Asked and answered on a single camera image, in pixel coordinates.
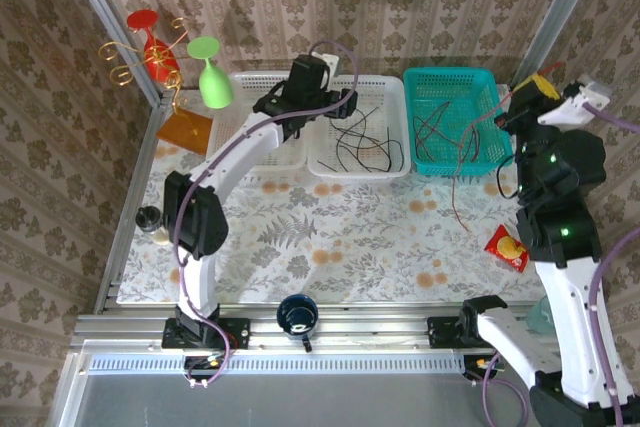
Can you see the black connector block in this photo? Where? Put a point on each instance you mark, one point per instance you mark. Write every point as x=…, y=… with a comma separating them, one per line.
x=477, y=367
x=205, y=367

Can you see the pale green translucent cup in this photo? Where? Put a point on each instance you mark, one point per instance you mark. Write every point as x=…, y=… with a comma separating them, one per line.
x=541, y=319

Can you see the teal perforated plastic basket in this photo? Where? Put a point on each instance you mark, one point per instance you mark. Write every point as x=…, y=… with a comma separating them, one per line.
x=450, y=82

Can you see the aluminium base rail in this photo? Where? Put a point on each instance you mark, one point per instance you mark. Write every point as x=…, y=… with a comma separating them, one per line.
x=265, y=332

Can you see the grey metal panel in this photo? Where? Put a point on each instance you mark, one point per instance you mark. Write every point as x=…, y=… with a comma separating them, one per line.
x=300, y=402

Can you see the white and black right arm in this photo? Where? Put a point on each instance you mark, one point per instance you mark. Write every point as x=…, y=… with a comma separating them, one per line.
x=575, y=322

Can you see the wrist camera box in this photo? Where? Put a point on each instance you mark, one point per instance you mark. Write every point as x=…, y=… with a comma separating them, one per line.
x=575, y=104
x=327, y=61

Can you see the dark blue mug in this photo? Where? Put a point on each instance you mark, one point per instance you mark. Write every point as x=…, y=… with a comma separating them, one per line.
x=297, y=317

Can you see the green plastic wine glass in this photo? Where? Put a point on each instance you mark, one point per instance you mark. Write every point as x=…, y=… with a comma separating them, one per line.
x=215, y=87

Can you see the floral print tablecloth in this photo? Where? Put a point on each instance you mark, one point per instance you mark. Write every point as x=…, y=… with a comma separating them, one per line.
x=350, y=247

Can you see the red plastic wine glass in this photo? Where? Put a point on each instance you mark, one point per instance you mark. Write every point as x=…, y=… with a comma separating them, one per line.
x=155, y=54

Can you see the white perforated plastic basket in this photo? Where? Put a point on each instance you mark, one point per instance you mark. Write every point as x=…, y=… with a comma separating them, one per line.
x=380, y=92
x=235, y=97

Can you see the red snack packet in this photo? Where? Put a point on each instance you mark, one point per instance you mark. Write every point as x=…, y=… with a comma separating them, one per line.
x=505, y=247

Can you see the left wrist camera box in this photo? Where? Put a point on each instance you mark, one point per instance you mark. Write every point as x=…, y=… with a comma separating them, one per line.
x=327, y=61

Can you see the aluminium side rail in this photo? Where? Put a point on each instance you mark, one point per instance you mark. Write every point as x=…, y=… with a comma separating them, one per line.
x=135, y=187

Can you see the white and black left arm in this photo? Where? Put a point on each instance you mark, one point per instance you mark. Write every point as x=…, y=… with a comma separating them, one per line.
x=235, y=147

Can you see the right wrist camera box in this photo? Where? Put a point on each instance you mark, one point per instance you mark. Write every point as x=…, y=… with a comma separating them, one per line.
x=575, y=104

